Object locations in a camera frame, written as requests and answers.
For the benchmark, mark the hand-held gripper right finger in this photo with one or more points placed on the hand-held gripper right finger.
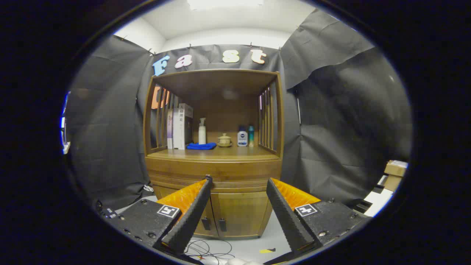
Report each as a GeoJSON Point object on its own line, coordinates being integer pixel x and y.
{"type": "Point", "coordinates": [287, 217]}

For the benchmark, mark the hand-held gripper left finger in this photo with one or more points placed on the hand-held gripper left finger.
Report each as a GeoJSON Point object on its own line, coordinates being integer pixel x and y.
{"type": "Point", "coordinates": [191, 217]}

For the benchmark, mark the wooden cabinet door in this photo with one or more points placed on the wooden cabinet door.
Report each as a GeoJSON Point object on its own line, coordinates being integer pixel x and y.
{"type": "Point", "coordinates": [243, 213]}
{"type": "Point", "coordinates": [206, 211]}

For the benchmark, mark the wooden countertop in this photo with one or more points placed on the wooden countertop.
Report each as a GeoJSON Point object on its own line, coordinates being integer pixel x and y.
{"type": "Point", "coordinates": [239, 152]}

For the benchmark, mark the wooden cabinet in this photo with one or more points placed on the wooden cabinet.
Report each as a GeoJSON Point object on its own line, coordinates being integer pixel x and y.
{"type": "Point", "coordinates": [239, 95]}

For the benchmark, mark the yellow tape piece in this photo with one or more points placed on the yellow tape piece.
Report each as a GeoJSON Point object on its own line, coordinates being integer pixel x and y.
{"type": "Point", "coordinates": [265, 251]}

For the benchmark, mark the blue cloth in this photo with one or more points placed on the blue cloth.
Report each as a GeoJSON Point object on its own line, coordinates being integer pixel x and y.
{"type": "Point", "coordinates": [201, 146]}

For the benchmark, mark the beige lidded tea bowl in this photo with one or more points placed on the beige lidded tea bowl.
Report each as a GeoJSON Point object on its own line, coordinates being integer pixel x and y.
{"type": "Point", "coordinates": [224, 141]}

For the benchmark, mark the white pump bottle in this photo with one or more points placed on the white pump bottle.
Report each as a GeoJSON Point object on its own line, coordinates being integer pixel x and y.
{"type": "Point", "coordinates": [202, 134]}

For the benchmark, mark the teal bottle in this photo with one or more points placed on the teal bottle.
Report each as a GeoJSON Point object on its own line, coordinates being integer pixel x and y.
{"type": "Point", "coordinates": [251, 137]}

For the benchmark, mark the thin white book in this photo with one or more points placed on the thin white book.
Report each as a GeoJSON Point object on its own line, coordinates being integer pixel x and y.
{"type": "Point", "coordinates": [176, 129]}

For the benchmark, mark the white lotion bottle blue cap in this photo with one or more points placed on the white lotion bottle blue cap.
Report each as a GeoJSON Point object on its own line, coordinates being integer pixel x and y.
{"type": "Point", "coordinates": [242, 139]}

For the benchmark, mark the purple book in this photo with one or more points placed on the purple book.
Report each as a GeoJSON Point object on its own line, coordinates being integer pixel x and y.
{"type": "Point", "coordinates": [170, 129]}

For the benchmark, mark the thick white book dark cover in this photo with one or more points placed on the thick white book dark cover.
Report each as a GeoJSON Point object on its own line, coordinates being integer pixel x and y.
{"type": "Point", "coordinates": [183, 125]}

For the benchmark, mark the cardboard box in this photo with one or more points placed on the cardboard box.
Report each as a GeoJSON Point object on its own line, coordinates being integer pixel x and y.
{"type": "Point", "coordinates": [395, 168]}
{"type": "Point", "coordinates": [393, 182]}

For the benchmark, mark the ceiling light panel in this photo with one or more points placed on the ceiling light panel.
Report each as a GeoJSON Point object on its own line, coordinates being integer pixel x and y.
{"type": "Point", "coordinates": [224, 3]}

